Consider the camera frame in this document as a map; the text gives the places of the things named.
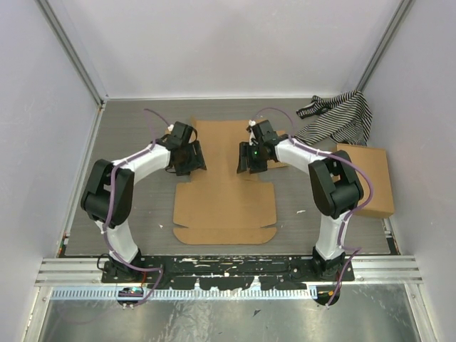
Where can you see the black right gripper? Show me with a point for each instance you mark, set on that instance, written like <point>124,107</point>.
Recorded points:
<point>246,154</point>

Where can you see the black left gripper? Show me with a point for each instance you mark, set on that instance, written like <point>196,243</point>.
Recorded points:
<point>198,161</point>

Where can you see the folded brown cardboard box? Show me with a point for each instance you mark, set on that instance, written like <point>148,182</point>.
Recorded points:
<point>373,161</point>

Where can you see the slotted grey cable duct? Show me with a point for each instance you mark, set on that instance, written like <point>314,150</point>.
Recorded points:
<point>118,293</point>

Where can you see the left aluminium corner post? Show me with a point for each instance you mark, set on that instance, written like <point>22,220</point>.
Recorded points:
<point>68,45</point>

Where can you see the right aluminium corner post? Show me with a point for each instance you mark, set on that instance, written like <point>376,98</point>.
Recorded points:
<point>392,28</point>

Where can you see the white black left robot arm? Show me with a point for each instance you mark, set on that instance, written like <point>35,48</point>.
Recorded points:
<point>108,195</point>

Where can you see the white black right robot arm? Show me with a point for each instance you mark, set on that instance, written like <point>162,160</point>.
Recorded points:
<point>335,186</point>

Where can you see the aluminium front rail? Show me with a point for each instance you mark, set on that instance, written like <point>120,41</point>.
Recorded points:
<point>364,269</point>

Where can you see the aluminium corner post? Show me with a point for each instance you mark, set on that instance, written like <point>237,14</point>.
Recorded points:
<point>68,45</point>
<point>392,28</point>

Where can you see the brown cardboard box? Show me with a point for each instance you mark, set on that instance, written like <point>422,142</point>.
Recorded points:
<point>220,206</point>
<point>373,161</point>

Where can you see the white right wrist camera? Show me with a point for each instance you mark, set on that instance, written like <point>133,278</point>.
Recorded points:
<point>252,136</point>

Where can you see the striped black white cloth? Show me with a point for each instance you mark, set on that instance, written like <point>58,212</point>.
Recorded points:
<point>345,118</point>

